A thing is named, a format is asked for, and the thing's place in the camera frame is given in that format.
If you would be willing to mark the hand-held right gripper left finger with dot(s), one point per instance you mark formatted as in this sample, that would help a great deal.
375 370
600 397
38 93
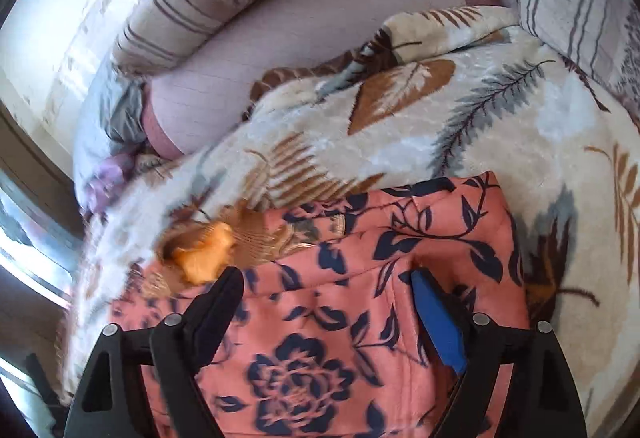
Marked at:
219 315

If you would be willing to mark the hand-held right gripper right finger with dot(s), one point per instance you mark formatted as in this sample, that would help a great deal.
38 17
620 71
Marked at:
440 318

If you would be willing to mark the orange floral garment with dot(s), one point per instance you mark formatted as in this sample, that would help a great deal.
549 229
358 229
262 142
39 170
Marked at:
325 288

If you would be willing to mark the purple floral cloth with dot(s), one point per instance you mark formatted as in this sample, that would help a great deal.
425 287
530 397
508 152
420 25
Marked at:
107 178

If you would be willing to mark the leaf print blanket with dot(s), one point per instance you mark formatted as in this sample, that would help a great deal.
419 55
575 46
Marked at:
400 128

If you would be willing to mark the stained glass window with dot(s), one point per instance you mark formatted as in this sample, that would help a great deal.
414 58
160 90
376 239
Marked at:
30 238

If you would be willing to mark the grey blue pillow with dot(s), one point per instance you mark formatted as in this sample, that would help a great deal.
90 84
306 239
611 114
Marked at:
107 113

